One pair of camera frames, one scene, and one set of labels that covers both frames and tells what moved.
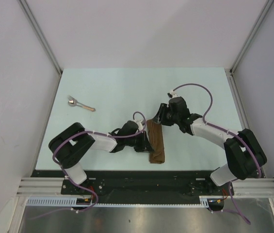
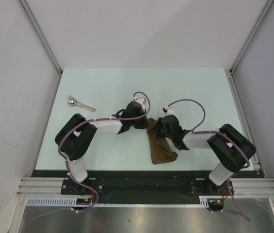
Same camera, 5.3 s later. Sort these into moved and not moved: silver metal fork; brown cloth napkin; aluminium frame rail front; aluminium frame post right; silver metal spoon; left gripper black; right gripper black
Moved: brown cloth napkin; left gripper black; right gripper black
Not moved: silver metal spoon; silver metal fork; aluminium frame post right; aluminium frame rail front
